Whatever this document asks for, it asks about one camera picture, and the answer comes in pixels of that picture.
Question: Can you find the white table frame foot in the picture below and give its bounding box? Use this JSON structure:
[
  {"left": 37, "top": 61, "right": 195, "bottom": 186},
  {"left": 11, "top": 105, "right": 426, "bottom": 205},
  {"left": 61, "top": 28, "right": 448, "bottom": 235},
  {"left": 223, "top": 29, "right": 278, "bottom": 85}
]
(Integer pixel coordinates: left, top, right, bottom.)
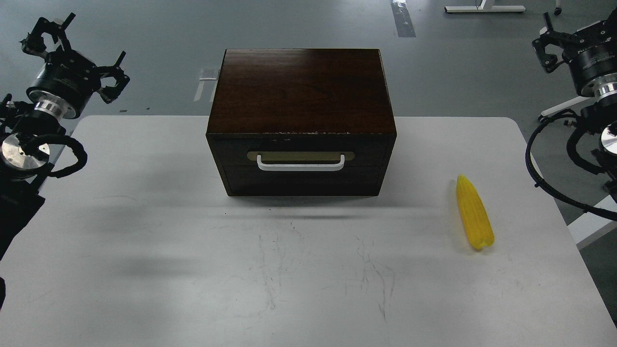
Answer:
[{"left": 568, "top": 213, "right": 617, "bottom": 250}]

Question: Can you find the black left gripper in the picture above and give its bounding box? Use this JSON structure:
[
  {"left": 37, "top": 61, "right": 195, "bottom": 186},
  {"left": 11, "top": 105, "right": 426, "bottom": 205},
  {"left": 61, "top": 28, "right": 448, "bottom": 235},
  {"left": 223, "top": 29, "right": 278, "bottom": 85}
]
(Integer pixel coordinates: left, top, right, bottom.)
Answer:
[{"left": 20, "top": 13, "right": 130, "bottom": 119}]

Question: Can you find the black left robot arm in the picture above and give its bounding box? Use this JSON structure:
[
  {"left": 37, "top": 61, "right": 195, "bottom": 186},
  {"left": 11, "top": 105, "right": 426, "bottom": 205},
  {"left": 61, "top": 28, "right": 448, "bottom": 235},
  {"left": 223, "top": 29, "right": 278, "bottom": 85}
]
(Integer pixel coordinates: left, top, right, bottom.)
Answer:
[{"left": 0, "top": 13, "right": 130, "bottom": 254}]

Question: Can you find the white desk leg frame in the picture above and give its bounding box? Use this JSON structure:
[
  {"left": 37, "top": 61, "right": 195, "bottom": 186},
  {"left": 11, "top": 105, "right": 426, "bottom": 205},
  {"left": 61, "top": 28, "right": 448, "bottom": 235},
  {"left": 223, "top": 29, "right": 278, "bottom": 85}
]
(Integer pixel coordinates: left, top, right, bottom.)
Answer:
[{"left": 444, "top": 0, "right": 526, "bottom": 14}]

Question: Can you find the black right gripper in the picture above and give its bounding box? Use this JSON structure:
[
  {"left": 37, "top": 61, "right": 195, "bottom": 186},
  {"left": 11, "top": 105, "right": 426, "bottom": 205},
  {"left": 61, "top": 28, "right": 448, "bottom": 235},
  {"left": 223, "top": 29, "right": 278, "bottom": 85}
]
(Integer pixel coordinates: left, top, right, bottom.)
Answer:
[{"left": 532, "top": 12, "right": 617, "bottom": 97}]

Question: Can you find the yellow corn cob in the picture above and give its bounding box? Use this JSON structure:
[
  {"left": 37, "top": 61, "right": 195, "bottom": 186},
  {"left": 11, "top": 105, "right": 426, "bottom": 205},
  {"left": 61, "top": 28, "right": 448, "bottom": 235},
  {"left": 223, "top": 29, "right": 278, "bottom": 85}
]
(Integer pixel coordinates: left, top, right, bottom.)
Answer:
[{"left": 456, "top": 174, "right": 495, "bottom": 251}]

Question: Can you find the dark wooden drawer cabinet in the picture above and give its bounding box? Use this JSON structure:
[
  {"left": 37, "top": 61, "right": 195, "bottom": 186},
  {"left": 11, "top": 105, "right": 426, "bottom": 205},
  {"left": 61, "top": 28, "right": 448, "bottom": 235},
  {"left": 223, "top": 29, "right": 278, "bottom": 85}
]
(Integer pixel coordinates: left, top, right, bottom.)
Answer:
[{"left": 206, "top": 48, "right": 397, "bottom": 196}]

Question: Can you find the white office chair base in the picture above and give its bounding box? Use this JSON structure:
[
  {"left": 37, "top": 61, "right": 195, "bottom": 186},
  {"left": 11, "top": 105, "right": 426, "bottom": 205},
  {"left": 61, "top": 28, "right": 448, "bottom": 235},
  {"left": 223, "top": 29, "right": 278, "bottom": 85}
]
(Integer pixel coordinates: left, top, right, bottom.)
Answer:
[{"left": 537, "top": 96, "right": 594, "bottom": 121}]

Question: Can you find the wooden drawer with white handle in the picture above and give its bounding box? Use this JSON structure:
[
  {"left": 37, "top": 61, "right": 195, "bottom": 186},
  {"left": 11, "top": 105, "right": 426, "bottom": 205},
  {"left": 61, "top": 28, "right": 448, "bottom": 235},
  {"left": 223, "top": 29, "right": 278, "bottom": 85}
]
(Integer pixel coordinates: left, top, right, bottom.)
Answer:
[{"left": 209, "top": 137, "right": 388, "bottom": 166}]

